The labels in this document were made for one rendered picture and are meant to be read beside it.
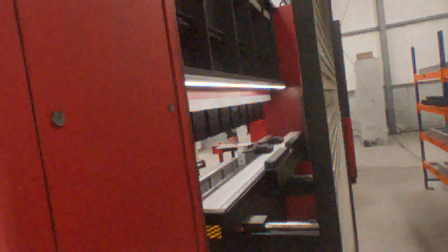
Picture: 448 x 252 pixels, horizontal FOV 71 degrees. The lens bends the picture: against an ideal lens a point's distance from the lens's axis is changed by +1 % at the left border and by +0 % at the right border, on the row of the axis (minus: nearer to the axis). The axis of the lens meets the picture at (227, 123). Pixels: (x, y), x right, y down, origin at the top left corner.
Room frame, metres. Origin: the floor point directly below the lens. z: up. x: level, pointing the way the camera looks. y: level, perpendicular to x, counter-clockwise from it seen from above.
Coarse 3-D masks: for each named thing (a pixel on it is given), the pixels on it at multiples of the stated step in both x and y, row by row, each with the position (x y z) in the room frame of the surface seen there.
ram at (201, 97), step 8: (192, 88) 1.68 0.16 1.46; (200, 88) 1.77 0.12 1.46; (208, 88) 1.88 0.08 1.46; (216, 88) 2.00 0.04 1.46; (224, 88) 2.13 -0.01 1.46; (232, 88) 2.28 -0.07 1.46; (240, 88) 2.46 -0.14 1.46; (248, 88) 2.66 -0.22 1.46; (256, 88) 2.91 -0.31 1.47; (264, 88) 3.20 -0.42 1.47; (192, 96) 1.67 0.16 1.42; (200, 96) 1.76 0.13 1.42; (208, 96) 1.86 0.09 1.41; (216, 96) 1.98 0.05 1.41; (224, 96) 2.11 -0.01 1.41; (232, 96) 2.26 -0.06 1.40; (240, 96) 2.44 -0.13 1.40; (248, 96) 2.64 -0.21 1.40; (256, 96) 2.87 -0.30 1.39; (264, 96) 3.16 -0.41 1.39; (192, 104) 1.66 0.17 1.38; (200, 104) 1.75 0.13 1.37; (208, 104) 1.85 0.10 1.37; (216, 104) 1.96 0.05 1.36; (224, 104) 2.09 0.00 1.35; (232, 104) 2.24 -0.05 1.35
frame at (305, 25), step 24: (312, 0) 0.31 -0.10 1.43; (312, 24) 0.31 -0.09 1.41; (312, 48) 0.31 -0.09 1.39; (312, 72) 0.31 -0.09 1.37; (312, 96) 0.31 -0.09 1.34; (312, 120) 0.31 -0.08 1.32; (312, 144) 0.31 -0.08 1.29; (312, 168) 0.31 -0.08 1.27; (336, 216) 0.31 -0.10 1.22; (336, 240) 0.31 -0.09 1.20
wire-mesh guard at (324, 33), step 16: (320, 0) 0.72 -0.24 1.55; (320, 16) 0.65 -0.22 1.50; (320, 32) 0.55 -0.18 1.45; (320, 48) 0.54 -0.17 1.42; (336, 96) 1.08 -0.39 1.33; (336, 112) 0.98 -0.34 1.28; (336, 128) 0.79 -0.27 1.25; (336, 144) 0.70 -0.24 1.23; (336, 160) 0.63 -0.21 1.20; (336, 176) 0.52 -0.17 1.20; (336, 192) 0.51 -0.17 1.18; (352, 224) 1.36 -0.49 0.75; (352, 240) 1.06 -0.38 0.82
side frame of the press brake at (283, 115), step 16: (288, 16) 3.31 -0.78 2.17; (288, 32) 3.32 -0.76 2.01; (288, 48) 3.32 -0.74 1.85; (288, 64) 3.33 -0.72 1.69; (288, 80) 3.34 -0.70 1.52; (272, 96) 3.41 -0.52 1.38; (288, 96) 3.35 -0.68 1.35; (272, 112) 3.42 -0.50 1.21; (288, 112) 3.35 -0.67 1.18; (256, 128) 3.49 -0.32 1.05; (272, 128) 3.42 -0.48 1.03; (288, 128) 3.36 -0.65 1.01; (288, 208) 3.40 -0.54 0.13; (304, 208) 3.34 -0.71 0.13
